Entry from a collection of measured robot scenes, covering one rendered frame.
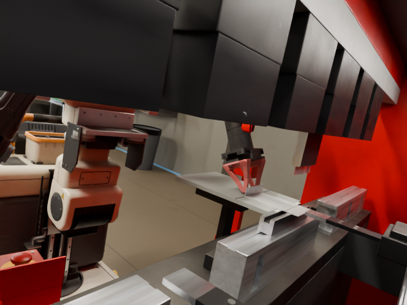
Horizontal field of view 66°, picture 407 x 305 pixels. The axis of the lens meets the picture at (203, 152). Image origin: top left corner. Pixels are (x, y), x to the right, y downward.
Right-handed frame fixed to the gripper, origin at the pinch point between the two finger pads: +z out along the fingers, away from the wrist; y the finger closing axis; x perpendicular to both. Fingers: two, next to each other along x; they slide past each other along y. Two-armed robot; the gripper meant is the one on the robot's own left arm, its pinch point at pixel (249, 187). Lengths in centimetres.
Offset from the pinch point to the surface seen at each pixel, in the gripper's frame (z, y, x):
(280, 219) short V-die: 7.2, -9.2, -10.4
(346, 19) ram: -25.5, -7.9, -30.4
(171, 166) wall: -68, 326, 325
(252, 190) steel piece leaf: 0.7, -0.7, -1.0
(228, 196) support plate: 1.2, -7.9, 1.3
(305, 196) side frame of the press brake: 8, 86, 19
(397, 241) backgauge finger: 13.9, -3.4, -28.3
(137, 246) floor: 26, 99, 166
